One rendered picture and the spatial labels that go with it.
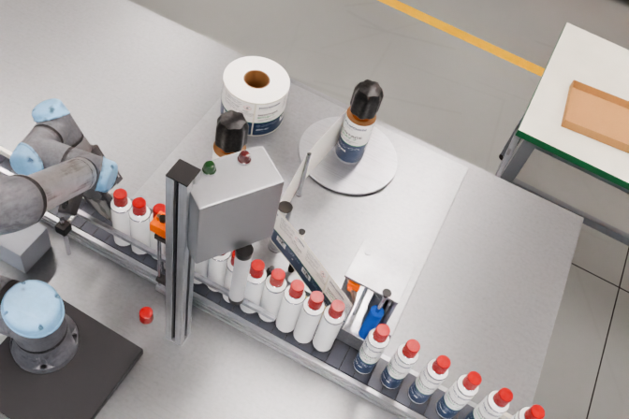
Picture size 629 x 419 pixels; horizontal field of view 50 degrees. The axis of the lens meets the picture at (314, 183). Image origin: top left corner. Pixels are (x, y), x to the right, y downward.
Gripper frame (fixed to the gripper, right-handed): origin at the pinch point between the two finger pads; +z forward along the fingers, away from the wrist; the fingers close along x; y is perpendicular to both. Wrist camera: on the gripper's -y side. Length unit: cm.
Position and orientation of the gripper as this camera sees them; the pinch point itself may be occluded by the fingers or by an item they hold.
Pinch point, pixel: (111, 220)
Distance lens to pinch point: 184.1
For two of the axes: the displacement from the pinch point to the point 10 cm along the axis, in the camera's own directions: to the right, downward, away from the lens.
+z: 2.9, 7.4, 6.1
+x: -8.5, -0.9, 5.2
